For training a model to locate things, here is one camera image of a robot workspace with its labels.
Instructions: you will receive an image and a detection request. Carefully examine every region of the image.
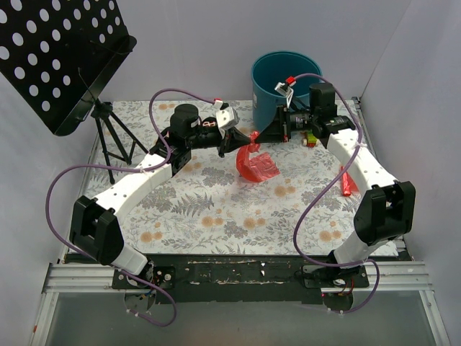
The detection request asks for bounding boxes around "red plastic trash bag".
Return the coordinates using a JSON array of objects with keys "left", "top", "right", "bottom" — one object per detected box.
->
[{"left": 236, "top": 131, "right": 280, "bottom": 183}]

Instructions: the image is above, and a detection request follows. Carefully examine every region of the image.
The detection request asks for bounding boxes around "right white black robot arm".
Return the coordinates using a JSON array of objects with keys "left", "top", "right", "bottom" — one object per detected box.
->
[{"left": 255, "top": 83, "right": 416, "bottom": 287}]

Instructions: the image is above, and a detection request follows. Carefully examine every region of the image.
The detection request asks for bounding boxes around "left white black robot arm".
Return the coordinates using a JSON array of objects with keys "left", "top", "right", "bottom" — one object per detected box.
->
[{"left": 70, "top": 104, "right": 251, "bottom": 288}]

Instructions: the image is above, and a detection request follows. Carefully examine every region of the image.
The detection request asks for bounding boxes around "teal plastic trash bin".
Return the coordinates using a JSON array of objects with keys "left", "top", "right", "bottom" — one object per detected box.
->
[{"left": 251, "top": 51, "right": 323, "bottom": 132}]

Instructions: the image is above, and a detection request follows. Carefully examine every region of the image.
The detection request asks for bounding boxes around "colourful toy block car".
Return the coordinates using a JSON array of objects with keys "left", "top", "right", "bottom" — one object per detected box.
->
[{"left": 303, "top": 130, "right": 318, "bottom": 148}]

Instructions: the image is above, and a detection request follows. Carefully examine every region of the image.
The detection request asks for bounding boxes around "floral patterned table mat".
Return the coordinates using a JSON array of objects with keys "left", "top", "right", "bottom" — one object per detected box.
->
[{"left": 68, "top": 99, "right": 400, "bottom": 257}]

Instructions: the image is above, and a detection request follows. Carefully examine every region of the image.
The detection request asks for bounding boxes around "small rolled red bag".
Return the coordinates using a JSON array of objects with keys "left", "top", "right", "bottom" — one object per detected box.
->
[{"left": 341, "top": 172, "right": 359, "bottom": 197}]

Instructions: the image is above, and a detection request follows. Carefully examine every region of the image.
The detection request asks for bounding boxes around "black perforated music stand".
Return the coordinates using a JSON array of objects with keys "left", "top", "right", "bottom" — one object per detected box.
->
[{"left": 1, "top": 1, "right": 137, "bottom": 164}]

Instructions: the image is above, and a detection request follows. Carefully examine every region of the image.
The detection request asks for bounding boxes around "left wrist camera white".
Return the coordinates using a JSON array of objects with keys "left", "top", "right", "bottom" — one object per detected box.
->
[{"left": 215, "top": 103, "right": 239, "bottom": 138}]

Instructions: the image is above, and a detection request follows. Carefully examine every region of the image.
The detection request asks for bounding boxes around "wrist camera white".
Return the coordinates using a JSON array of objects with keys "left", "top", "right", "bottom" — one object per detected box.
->
[
  {"left": 215, "top": 103, "right": 239, "bottom": 138},
  {"left": 274, "top": 76, "right": 296, "bottom": 108}
]

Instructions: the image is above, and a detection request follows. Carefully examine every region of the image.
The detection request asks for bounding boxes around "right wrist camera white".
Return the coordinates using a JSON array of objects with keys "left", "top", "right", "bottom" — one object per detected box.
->
[{"left": 274, "top": 76, "right": 296, "bottom": 108}]

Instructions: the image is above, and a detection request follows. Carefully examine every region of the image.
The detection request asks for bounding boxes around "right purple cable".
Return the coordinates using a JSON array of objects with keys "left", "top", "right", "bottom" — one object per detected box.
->
[{"left": 287, "top": 73, "right": 381, "bottom": 314}]

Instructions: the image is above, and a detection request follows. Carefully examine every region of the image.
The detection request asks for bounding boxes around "purple cable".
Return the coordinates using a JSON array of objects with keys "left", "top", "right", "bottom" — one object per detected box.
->
[
  {"left": 287, "top": 73, "right": 381, "bottom": 314},
  {"left": 45, "top": 88, "right": 224, "bottom": 327}
]

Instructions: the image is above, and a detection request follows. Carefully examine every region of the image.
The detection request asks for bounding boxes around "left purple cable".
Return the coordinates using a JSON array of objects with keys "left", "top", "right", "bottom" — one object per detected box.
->
[{"left": 45, "top": 88, "right": 224, "bottom": 327}]

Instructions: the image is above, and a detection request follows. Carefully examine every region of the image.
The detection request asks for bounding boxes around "aluminium frame rail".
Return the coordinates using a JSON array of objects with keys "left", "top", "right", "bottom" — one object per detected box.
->
[{"left": 44, "top": 101, "right": 449, "bottom": 345}]

